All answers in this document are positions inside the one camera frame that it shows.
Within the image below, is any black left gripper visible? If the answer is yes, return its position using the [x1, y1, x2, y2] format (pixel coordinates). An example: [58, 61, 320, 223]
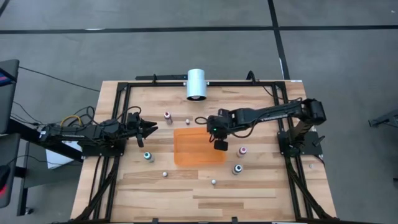
[123, 119, 159, 149]

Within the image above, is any orange translucent plastic tray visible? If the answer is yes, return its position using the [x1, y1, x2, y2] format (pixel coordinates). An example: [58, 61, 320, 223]
[173, 127, 227, 166]

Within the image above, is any white cylinder fixture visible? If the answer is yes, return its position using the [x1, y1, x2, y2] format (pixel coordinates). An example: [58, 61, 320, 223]
[185, 68, 208, 102]

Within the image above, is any black flat bar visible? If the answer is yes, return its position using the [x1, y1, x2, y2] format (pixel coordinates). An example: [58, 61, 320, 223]
[135, 73, 189, 81]

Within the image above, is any white cardboard box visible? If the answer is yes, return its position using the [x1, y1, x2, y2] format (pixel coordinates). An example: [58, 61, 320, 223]
[45, 140, 83, 170]

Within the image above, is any gray desk panel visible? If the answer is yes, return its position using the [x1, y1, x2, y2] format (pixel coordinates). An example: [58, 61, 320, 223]
[0, 133, 21, 208]

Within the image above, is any gray desk with screen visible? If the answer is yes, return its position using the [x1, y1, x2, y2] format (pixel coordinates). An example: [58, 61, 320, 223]
[0, 58, 20, 134]

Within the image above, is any glowing computer mouse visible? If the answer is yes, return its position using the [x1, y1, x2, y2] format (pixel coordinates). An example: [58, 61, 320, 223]
[0, 164, 12, 200]

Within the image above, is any black floor stand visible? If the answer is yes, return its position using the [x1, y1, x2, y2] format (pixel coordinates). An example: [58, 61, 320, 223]
[368, 108, 398, 129]

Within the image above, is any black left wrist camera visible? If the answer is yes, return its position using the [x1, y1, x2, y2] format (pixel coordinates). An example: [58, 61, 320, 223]
[126, 111, 140, 126]

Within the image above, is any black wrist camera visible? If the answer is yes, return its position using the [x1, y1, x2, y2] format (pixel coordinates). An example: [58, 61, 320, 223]
[213, 139, 229, 152]
[126, 111, 140, 126]

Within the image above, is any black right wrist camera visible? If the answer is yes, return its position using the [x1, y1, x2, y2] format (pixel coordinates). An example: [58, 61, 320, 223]
[213, 139, 229, 152]

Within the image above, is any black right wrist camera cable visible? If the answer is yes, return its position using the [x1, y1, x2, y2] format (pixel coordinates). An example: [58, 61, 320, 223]
[195, 115, 261, 140]

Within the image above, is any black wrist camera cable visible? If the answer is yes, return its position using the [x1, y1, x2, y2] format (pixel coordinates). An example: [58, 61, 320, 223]
[195, 115, 261, 140]
[116, 105, 142, 123]

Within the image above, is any black left wrist camera cable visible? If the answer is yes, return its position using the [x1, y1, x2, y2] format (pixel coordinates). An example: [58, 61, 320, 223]
[116, 105, 142, 123]

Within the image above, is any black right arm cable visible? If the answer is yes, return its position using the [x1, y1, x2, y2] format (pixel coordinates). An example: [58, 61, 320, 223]
[247, 70, 304, 103]

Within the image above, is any yellow cable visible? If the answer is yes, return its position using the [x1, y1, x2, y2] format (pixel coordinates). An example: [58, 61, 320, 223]
[60, 114, 82, 127]

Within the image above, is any thin black floor cable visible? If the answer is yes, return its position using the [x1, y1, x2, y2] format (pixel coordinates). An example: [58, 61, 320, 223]
[18, 66, 101, 93]

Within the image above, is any black desk frame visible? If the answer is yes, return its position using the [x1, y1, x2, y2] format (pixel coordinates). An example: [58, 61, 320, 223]
[6, 119, 83, 216]

